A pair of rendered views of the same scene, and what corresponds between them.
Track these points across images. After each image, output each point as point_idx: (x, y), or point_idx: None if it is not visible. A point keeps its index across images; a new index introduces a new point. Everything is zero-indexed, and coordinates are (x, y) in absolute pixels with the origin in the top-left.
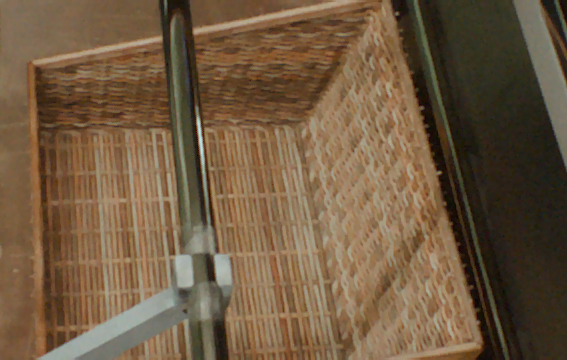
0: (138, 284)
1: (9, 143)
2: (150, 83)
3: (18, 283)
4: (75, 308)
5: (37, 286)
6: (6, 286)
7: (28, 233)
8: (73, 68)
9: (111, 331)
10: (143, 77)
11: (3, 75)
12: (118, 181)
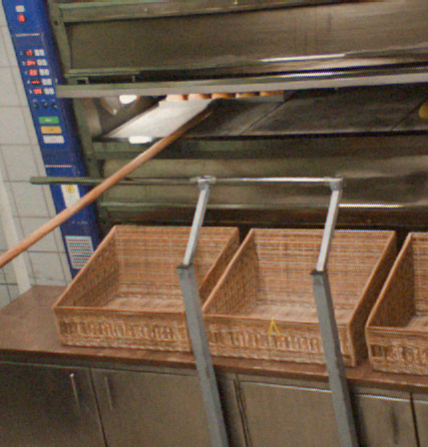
0: None
1: (59, 349)
2: (81, 297)
3: (116, 351)
4: None
5: (138, 310)
6: (115, 353)
7: (100, 348)
8: (63, 302)
9: (200, 209)
10: (79, 295)
11: (29, 348)
12: None
